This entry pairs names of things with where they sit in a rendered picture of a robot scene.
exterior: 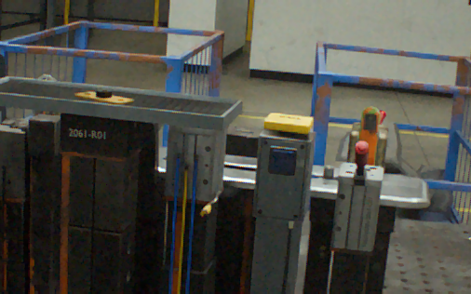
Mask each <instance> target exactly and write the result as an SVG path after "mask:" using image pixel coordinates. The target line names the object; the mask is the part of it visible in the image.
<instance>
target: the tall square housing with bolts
mask: <svg viewBox="0 0 471 294"><path fill-rule="evenodd" d="M226 132H227V127H226V128H225V129H224V130H214V129H206V128H198V127H183V126H175V125H168V149H167V165H166V181H165V194H164V198H163V199H164V200H168V214H167V229H166V244H165V258H164V266H163V267H162V268H161V269H160V272H161V283H160V294H214V283H215V271H216V260H217V257H215V256H214V247H215V234H216V222H217V210H218V201H217V203H216V204H215V205H214V206H212V207H211V210H210V213H209V214H208V215H207V217H206V218H202V217H201V216H200V212H201V211H202V210H203V208H204V207H205V206H206V205H207V204H208V203H211V202H213V200H214V196H215V194H216V193H217V192H219V191H223V186H222V181H223V169H224V157H225V144H226Z"/></svg>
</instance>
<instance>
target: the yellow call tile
mask: <svg viewBox="0 0 471 294"><path fill-rule="evenodd" d="M313 123H314V119H313V118H310V117H301V116H293V115H285V114H270V115H269V116H268V117H267V118H266V119H265V120H264V122H263V128H265V129H273V130H279V131H278V133H280V134H283V135H297V133H305V134H307V133H308V132H309V130H310V128H312V126H313Z"/></svg>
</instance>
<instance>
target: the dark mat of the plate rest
mask: <svg viewBox="0 0 471 294"><path fill-rule="evenodd" d="M96 91H97V90H94V89H86V88H78V87H63V86H55V85H38V84H31V83H22V82H15V81H7V82H5V83H1V84H0V93H6V94H13V95H17V94H21V95H28V96H36V97H44V98H52V99H59V100H74V101H79V100H82V101H90V102H98V103H106V102H102V101H97V100H89V99H80V98H76V97H75V96H74V94H79V93H86V92H94V93H96ZM112 95H113V96H117V97H122V98H127V99H132V100H134V102H132V103H128V104H122V105H123V106H130V107H139V108H147V109H156V110H164V111H172V112H179V113H188V114H203V115H224V114H225V113H226V112H227V111H228V110H230V109H231V108H232V107H233V106H234V104H228V103H219V102H211V101H202V100H186V99H178V98H170V97H161V96H153V95H143V94H135V93H127V92H119V91H112ZM106 104H111V103H106Z"/></svg>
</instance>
